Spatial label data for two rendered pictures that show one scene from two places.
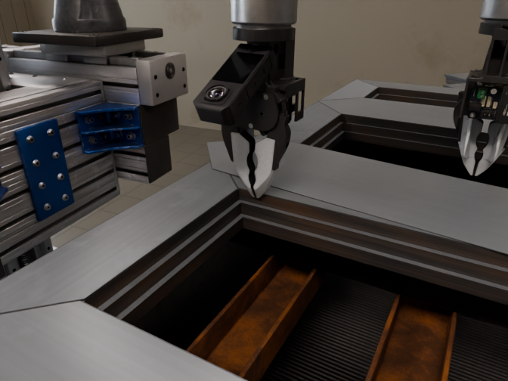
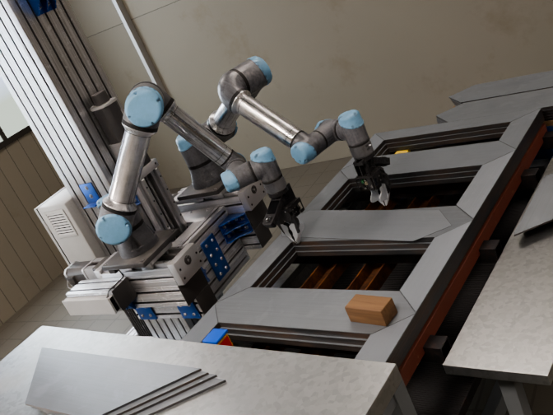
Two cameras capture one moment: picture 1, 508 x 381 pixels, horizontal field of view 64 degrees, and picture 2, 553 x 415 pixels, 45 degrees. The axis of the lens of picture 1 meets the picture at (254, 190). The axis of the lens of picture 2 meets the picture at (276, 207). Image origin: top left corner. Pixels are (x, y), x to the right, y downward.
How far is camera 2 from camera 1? 1.83 m
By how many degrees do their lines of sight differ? 15
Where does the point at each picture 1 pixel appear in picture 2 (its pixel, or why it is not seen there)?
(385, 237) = (339, 244)
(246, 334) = not seen: hidden behind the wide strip
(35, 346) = (243, 296)
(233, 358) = not seen: hidden behind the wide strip
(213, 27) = (283, 64)
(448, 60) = (522, 20)
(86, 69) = (215, 202)
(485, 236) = (366, 235)
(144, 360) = (267, 291)
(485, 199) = (378, 218)
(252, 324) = not seen: hidden behind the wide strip
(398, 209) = (344, 233)
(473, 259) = (363, 244)
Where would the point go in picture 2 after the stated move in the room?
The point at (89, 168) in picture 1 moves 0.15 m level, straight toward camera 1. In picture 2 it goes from (231, 249) to (239, 262)
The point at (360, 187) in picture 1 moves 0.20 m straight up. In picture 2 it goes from (336, 226) to (315, 178)
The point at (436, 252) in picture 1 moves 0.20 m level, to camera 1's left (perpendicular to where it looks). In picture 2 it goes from (353, 244) to (297, 262)
